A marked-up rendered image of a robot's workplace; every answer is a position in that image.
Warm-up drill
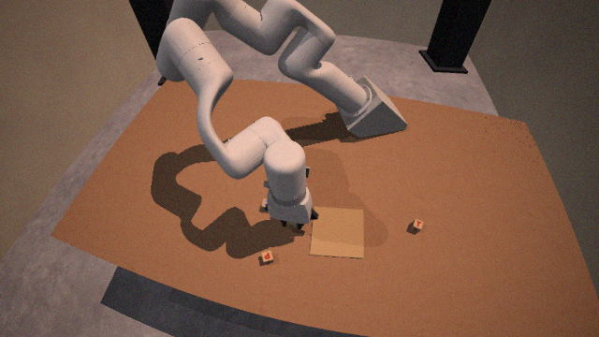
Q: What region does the orange flat mat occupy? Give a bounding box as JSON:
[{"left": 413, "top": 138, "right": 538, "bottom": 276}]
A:
[{"left": 310, "top": 207, "right": 364, "bottom": 258}]

